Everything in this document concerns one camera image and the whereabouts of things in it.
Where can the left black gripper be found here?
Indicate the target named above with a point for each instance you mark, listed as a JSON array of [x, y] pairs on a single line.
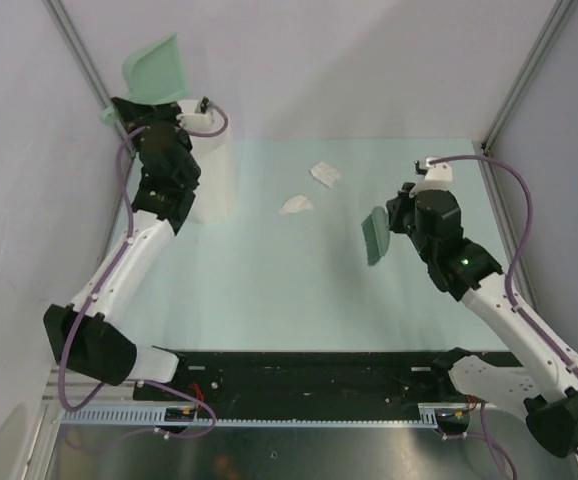
[[136, 115]]

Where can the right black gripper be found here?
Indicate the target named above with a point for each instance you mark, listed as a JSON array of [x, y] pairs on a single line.
[[398, 205]]

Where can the green hand brush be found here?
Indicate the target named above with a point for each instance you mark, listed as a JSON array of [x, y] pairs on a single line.
[[376, 234]]

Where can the green plastic dustpan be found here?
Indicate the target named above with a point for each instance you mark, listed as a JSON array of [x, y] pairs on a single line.
[[155, 79]]

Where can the paper scrap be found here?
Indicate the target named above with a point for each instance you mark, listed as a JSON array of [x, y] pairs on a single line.
[[325, 174], [296, 204]]

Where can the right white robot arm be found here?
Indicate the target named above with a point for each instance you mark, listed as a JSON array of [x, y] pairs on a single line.
[[546, 398]]

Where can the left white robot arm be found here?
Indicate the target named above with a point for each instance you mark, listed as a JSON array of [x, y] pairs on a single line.
[[85, 336]]

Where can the white faceted waste bin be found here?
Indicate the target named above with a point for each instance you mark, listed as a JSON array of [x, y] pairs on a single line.
[[216, 195]]

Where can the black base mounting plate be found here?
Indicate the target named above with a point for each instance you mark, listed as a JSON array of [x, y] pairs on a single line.
[[319, 385]]

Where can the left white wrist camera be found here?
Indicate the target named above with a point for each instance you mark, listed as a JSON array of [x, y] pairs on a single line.
[[196, 116]]

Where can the right aluminium side rail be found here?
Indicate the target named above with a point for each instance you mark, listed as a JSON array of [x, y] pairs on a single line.
[[514, 215]]

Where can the left aluminium frame post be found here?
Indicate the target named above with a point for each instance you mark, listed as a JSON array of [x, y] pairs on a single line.
[[77, 48]]

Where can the aluminium frame post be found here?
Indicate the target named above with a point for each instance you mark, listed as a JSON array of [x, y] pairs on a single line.
[[546, 40], [77, 48]]

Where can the grey slotted cable duct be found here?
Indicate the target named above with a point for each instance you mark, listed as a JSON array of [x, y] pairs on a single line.
[[422, 417]]

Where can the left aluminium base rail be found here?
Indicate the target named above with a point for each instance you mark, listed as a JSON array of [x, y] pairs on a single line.
[[78, 387]]

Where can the right aluminium frame post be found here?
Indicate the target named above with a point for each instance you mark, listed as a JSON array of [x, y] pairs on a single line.
[[546, 40]]

